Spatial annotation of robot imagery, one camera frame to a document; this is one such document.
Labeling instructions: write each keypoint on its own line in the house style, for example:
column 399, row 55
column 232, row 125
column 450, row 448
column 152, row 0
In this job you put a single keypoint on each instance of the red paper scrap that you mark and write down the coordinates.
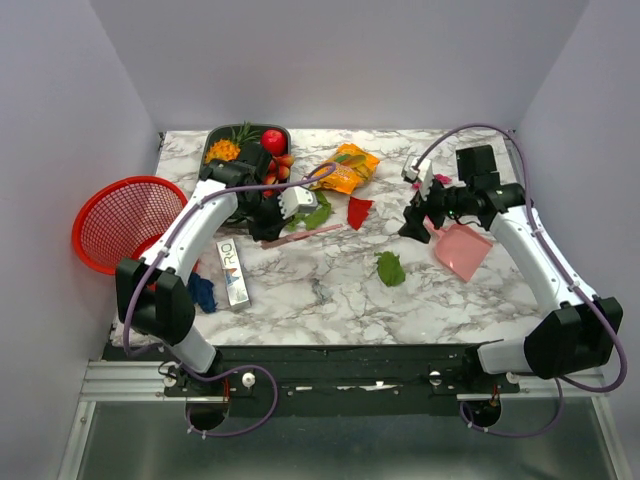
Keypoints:
column 358, row 211

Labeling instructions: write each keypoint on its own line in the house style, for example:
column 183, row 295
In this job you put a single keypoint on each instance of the dark green paper scrap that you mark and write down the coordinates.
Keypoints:
column 314, row 219

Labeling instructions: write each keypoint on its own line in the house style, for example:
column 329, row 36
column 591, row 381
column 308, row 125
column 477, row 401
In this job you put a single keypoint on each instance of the toy cherries bunch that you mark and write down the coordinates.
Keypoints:
column 279, row 170

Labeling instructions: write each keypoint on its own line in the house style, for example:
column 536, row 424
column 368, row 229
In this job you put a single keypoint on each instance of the aluminium frame rail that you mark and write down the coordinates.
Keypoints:
column 137, row 381

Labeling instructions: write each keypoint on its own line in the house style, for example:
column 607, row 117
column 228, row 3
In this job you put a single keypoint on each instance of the pink hand brush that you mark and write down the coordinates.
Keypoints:
column 298, row 236

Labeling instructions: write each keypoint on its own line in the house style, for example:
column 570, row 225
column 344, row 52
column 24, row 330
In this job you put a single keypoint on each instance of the toy pineapple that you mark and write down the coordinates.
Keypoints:
column 228, row 148

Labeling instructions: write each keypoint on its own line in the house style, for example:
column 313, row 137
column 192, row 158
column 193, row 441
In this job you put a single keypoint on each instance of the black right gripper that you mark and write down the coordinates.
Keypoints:
column 413, row 228

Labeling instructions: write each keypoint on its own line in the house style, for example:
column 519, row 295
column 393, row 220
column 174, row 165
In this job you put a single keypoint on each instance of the grey fruit tray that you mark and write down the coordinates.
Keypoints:
column 245, row 155

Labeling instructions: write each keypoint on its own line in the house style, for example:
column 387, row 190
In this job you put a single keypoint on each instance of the blue crumpled paper scrap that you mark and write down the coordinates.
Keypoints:
column 201, row 291

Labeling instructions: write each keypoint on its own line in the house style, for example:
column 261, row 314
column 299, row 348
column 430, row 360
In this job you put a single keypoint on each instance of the orange snack bag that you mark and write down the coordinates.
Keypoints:
column 355, row 168

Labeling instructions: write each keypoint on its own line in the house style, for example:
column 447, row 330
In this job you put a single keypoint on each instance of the pink plastic dustpan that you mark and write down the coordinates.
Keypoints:
column 459, row 249

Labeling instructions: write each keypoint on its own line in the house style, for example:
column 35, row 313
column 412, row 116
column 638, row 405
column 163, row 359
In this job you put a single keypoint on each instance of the red mesh waste basket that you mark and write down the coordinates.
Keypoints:
column 123, row 219

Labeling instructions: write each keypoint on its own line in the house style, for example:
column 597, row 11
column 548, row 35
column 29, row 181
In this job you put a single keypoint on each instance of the red toy apple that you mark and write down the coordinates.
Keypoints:
column 274, row 141

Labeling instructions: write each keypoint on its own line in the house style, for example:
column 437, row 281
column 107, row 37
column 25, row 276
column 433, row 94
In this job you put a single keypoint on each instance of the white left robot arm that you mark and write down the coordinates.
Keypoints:
column 152, row 293

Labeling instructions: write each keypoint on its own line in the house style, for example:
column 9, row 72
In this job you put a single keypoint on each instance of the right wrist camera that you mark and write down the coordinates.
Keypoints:
column 419, row 171

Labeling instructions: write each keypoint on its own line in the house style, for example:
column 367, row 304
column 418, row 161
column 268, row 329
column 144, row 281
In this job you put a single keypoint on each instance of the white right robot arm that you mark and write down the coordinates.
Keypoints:
column 575, row 331

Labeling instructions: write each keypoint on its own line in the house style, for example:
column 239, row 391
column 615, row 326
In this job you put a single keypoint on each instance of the silver toothpaste box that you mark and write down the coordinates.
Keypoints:
column 236, row 287

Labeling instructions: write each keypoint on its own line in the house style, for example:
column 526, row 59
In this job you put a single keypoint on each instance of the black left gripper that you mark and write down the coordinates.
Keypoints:
column 274, row 228

